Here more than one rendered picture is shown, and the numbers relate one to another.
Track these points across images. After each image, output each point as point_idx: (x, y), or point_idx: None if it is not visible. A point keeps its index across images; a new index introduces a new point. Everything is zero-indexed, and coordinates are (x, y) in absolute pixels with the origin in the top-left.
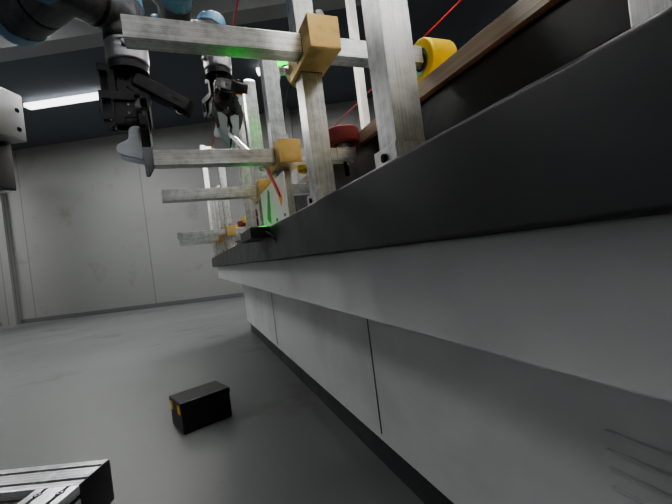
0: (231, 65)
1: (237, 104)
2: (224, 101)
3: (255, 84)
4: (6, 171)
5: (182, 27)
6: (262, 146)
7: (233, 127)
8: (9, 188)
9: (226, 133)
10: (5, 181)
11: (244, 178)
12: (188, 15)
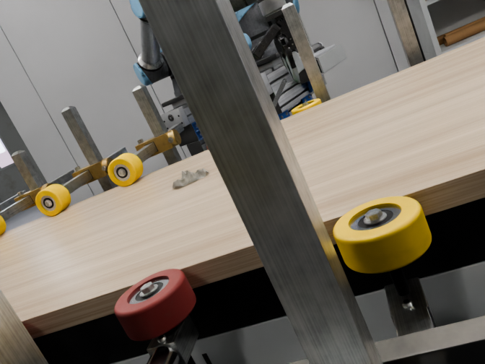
0: (268, 9)
1: (281, 47)
2: (278, 48)
3: (283, 13)
4: (276, 106)
5: None
6: (308, 77)
7: (289, 68)
8: (278, 113)
9: (290, 74)
10: (276, 110)
11: (403, 49)
12: (233, 7)
